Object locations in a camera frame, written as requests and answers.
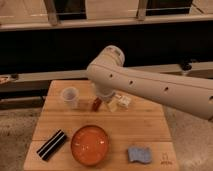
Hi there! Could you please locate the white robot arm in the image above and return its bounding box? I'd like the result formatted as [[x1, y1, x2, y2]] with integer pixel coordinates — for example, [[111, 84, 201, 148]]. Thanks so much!
[[86, 45, 213, 120]]

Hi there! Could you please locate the white ceramic cup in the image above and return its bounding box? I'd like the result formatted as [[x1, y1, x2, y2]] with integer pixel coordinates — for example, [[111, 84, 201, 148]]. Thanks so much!
[[60, 87, 79, 109]]

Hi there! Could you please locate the white patterned box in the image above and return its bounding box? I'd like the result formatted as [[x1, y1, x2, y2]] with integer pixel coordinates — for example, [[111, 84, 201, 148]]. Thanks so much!
[[116, 95, 131, 108]]

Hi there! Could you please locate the red sauce bottle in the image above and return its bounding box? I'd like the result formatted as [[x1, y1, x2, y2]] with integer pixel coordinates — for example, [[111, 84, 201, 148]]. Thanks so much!
[[92, 98, 102, 112]]

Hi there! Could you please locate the wooden cutting board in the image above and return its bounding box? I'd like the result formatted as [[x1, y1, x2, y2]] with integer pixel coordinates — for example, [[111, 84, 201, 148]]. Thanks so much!
[[24, 80, 179, 171]]

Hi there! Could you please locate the orange bowl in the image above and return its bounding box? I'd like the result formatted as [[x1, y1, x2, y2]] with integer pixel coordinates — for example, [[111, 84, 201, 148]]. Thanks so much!
[[70, 125, 109, 166]]

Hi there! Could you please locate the blue sponge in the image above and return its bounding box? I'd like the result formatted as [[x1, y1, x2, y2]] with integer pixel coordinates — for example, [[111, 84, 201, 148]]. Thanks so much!
[[127, 146, 152, 164]]

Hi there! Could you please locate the black clamp on rail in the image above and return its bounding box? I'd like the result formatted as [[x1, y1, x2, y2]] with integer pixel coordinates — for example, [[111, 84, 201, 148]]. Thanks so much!
[[180, 60, 192, 76]]

